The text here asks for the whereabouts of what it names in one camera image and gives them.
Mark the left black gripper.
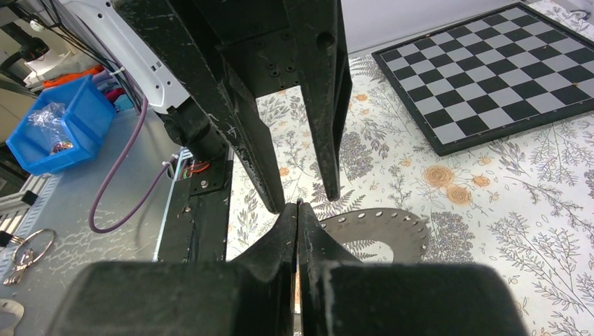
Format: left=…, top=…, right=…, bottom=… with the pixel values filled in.
left=114, top=1, right=352, bottom=214

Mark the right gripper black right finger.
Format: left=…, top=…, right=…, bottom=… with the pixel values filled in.
left=297, top=202, right=359, bottom=335

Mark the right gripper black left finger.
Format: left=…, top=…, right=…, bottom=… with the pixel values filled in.
left=230, top=203, right=298, bottom=335

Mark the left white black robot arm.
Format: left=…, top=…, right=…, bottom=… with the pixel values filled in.
left=64, top=1, right=352, bottom=214

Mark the floral table mat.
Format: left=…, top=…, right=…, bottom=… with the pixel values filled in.
left=225, top=0, right=594, bottom=336

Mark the blue plastic storage bin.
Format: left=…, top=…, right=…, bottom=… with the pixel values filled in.
left=6, top=75, right=116, bottom=175

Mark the black white checkerboard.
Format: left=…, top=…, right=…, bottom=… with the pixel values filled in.
left=373, top=3, right=593, bottom=156

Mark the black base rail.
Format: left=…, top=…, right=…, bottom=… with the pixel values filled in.
left=153, top=148, right=233, bottom=263

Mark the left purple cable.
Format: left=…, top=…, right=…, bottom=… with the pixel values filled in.
left=88, top=94, right=179, bottom=235

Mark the spare key ring with keys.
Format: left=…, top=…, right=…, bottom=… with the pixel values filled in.
left=0, top=227, right=57, bottom=287

